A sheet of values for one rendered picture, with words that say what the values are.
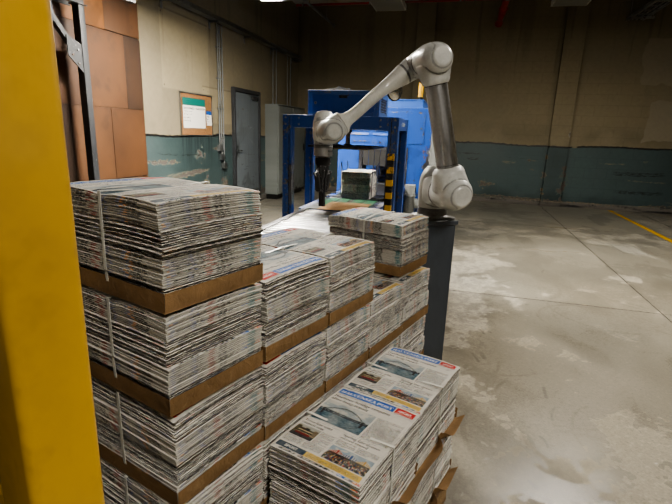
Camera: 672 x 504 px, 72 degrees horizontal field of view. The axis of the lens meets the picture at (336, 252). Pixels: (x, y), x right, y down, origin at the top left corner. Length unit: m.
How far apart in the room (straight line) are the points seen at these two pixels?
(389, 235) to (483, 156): 9.27
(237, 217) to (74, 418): 0.54
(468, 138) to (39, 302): 10.77
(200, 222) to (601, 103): 10.85
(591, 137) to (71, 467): 11.19
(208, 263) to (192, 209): 0.12
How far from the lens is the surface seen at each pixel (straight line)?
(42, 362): 0.65
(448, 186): 2.22
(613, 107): 11.56
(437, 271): 2.51
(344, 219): 2.07
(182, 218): 0.95
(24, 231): 0.60
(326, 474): 1.29
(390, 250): 1.99
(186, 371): 1.06
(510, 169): 11.22
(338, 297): 1.47
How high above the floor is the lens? 1.42
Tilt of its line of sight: 15 degrees down
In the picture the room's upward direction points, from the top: 2 degrees clockwise
